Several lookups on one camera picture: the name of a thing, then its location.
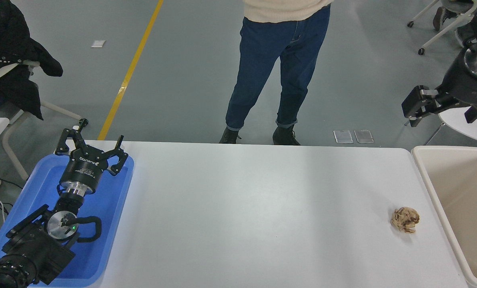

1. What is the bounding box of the white frame chair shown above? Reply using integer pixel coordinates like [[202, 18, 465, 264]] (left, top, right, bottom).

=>
[[0, 60, 89, 181]]

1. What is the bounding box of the blue plastic tray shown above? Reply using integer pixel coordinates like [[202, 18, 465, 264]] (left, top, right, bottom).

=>
[[0, 154, 135, 288]]

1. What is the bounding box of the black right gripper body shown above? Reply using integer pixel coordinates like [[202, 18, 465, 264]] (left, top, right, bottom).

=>
[[437, 54, 477, 114]]

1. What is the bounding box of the large pale bin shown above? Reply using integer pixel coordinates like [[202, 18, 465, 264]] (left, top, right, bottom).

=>
[[411, 146, 477, 288]]

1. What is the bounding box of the white round table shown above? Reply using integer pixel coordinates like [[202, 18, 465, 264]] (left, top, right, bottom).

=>
[[425, 106, 477, 147]]

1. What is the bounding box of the clear floor plate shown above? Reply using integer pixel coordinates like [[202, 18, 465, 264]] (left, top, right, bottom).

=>
[[333, 130, 354, 144], [354, 130, 374, 144]]

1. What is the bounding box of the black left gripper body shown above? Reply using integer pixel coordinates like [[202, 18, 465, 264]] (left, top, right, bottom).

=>
[[59, 147, 117, 189]]

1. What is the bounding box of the tan paper ball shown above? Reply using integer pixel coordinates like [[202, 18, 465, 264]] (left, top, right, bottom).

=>
[[391, 207, 420, 234]]

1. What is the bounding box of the standing person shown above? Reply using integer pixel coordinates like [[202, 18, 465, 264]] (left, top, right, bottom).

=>
[[219, 0, 333, 146]]

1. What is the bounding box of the seated person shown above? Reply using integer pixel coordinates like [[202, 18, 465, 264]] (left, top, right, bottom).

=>
[[0, 0, 64, 120]]

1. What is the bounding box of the white wheeled office chair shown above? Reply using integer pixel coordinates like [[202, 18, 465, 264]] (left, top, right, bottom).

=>
[[407, 0, 477, 56]]

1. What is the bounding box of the person on office chair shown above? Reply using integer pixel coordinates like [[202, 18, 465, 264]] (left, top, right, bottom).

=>
[[433, 0, 477, 48]]

